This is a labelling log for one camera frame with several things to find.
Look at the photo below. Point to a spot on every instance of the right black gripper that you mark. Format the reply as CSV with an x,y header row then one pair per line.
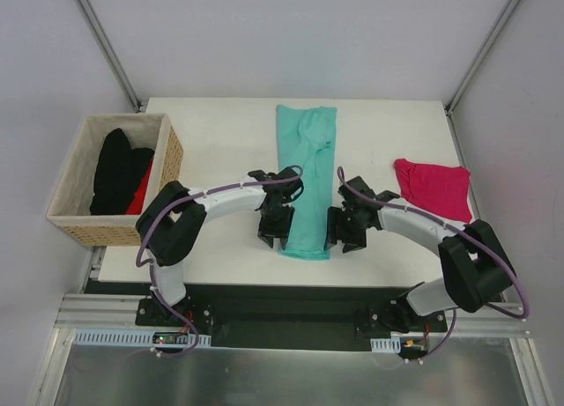
x,y
346,229

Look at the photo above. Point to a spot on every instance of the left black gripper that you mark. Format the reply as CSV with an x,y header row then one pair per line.
x,y
276,224

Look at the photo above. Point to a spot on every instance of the teal t shirt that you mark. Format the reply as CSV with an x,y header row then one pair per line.
x,y
307,137

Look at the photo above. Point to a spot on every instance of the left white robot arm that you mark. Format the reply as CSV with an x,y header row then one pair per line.
x,y
169,227

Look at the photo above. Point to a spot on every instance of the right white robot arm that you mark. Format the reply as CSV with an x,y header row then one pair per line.
x,y
475,267

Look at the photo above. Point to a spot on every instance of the folded pink t shirt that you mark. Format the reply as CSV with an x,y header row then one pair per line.
x,y
441,190

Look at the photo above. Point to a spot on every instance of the red t shirt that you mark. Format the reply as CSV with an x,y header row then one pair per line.
x,y
136,205

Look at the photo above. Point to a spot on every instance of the black t shirt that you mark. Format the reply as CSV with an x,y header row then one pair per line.
x,y
118,173

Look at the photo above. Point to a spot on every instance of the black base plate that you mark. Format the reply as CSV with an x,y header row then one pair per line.
x,y
280,317

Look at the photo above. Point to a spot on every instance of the right slotted cable duct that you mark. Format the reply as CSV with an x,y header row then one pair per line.
x,y
391,344

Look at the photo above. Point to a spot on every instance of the slotted cable duct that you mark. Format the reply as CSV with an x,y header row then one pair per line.
x,y
133,338
391,344

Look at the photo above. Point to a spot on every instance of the aluminium rail frame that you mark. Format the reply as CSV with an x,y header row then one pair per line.
x,y
115,308

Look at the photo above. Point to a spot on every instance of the left slotted cable duct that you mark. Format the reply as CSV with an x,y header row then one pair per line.
x,y
133,338

